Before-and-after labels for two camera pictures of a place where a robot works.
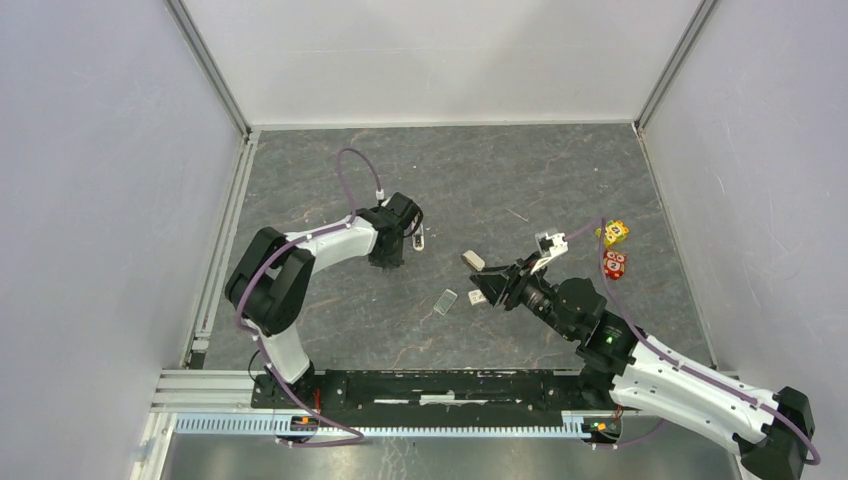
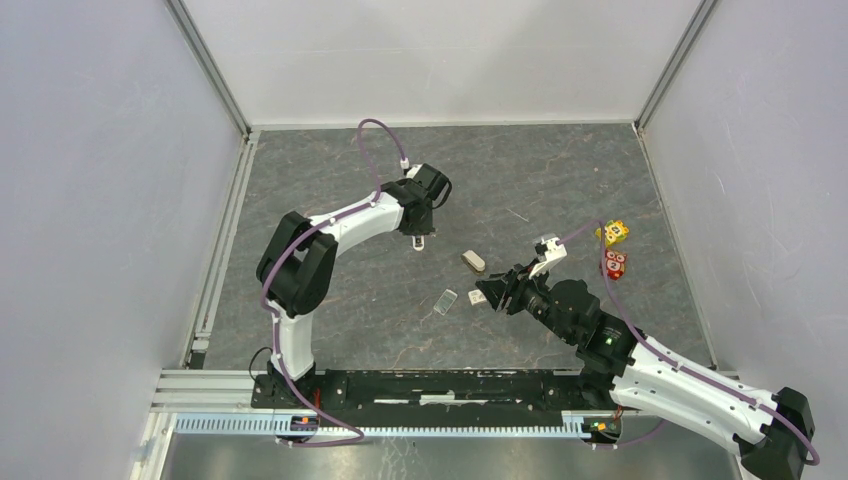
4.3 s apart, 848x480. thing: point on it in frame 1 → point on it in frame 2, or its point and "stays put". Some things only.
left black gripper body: x=391 y=258 → x=425 y=225
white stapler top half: x=418 y=239 stays put
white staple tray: x=445 y=302 stays put
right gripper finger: x=492 y=288 stays put
